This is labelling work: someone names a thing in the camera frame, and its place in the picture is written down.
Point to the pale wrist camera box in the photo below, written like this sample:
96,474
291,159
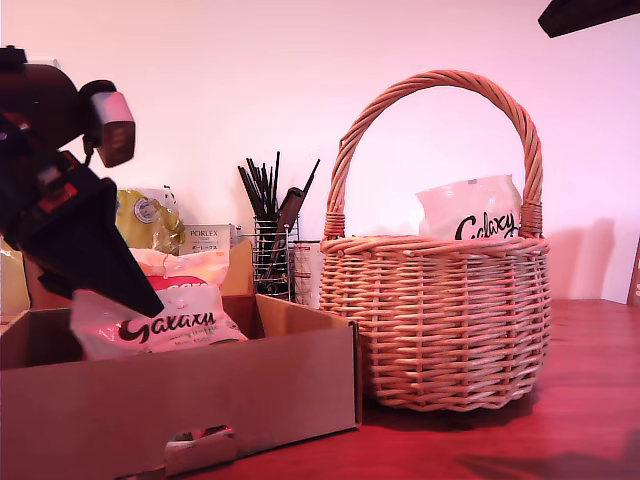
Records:
112,125

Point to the thin black stick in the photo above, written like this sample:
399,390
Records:
248,192
310,177
276,180
255,187
265,192

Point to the brown cardboard box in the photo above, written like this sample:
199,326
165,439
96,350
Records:
200,395

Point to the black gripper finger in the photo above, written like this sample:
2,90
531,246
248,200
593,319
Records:
590,12
90,250

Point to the white Porlex box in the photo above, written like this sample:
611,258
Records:
205,237

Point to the wooden board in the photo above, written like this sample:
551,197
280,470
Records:
635,280

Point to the white Galaxy truffle egg bag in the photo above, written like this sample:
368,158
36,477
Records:
465,205
170,330

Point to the white canister with red label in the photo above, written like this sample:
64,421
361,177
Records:
305,275

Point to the red Maltesers mini bunnies bag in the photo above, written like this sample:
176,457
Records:
195,270

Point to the yellow paper towel pack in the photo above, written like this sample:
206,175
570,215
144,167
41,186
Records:
150,215

